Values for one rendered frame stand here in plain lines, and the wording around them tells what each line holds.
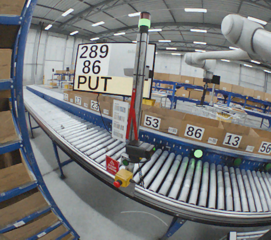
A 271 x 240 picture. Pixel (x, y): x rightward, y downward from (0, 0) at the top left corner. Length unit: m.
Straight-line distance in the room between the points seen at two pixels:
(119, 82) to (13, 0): 0.63
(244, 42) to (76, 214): 1.79
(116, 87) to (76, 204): 1.36
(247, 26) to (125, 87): 0.63
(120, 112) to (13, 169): 0.54
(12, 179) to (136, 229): 1.18
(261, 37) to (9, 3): 0.80
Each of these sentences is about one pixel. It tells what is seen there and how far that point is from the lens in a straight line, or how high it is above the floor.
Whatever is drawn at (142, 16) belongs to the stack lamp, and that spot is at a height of 1.63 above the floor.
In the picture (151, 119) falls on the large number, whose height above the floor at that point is 0.99.
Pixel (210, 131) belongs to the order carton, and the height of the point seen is 1.01.
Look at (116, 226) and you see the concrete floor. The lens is 1.45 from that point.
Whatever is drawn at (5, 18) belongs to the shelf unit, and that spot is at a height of 1.53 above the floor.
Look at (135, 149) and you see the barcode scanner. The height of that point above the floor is 1.08.
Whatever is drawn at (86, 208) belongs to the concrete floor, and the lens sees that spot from 1.56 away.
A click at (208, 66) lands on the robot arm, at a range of 1.06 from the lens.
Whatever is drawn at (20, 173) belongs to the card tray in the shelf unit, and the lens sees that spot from 0.58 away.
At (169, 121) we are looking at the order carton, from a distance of 1.12.
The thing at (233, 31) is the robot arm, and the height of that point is 1.58.
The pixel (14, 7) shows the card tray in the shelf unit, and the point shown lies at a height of 1.58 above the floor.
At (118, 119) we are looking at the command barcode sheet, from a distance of 0.59.
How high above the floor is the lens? 1.35
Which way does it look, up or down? 12 degrees down
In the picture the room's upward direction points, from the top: 6 degrees clockwise
